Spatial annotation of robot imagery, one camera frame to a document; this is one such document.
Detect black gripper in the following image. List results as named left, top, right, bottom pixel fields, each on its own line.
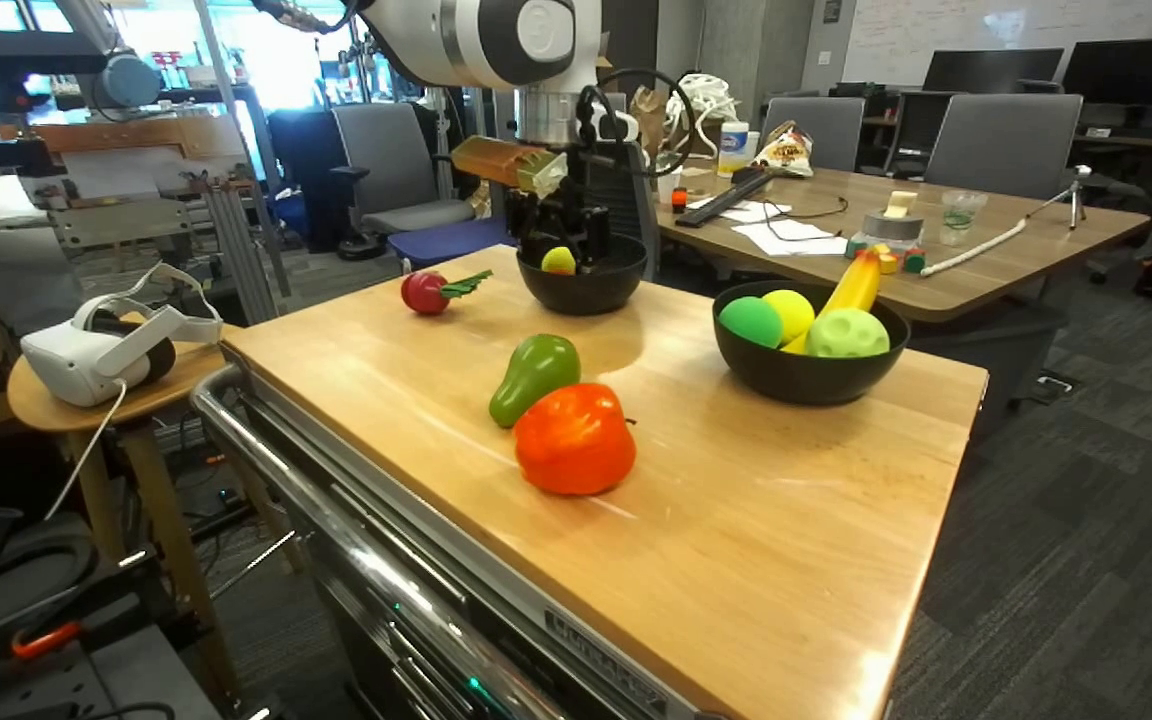
left=522, top=144, right=653, bottom=271

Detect yellow toy lemon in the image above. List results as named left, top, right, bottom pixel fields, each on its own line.
left=539, top=242, right=581, bottom=277

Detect green toy pear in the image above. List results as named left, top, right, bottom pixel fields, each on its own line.
left=490, top=335, right=581, bottom=429

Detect red toy radish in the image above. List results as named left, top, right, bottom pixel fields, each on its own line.
left=402, top=269, right=490, bottom=317

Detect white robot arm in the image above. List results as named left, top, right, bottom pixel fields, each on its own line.
left=253, top=0, right=653, bottom=261

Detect green toy ball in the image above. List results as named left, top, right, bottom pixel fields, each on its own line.
left=720, top=294, right=786, bottom=348

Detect yellow toy ball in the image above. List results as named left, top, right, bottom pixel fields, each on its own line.
left=763, top=286, right=816, bottom=343

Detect light green toy cabbage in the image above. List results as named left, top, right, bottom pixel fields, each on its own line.
left=808, top=309, right=892, bottom=358

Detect yellow toy banana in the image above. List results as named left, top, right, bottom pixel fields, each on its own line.
left=816, top=249, right=889, bottom=317

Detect black bowl left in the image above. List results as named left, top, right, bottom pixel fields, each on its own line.
left=515, top=249, right=644, bottom=317

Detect black bowl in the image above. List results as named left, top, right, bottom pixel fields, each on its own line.
left=714, top=281, right=911, bottom=402
left=515, top=249, right=644, bottom=317

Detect wooden office table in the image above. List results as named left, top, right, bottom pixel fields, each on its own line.
left=660, top=167, right=1143, bottom=325

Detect black keyboard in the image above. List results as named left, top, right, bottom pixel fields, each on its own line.
left=677, top=162, right=781, bottom=226

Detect white paper sheets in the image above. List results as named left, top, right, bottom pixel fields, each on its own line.
left=725, top=200, right=848, bottom=254

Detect grey office chair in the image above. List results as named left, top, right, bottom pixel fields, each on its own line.
left=332, top=104, right=471, bottom=240

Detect black bowl right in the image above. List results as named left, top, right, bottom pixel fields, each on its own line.
left=714, top=281, right=911, bottom=402

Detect grey chair right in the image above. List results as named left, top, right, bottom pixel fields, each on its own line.
left=925, top=93, right=1084, bottom=197

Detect white VR headset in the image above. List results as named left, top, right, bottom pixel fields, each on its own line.
left=22, top=263, right=225, bottom=408

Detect round wooden stool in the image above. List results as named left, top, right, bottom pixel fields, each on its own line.
left=10, top=348, right=240, bottom=703

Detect orange clamp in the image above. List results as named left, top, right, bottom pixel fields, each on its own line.
left=10, top=619, right=83, bottom=658

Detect metal cart handle bar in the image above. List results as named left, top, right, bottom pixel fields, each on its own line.
left=192, top=366, right=564, bottom=720

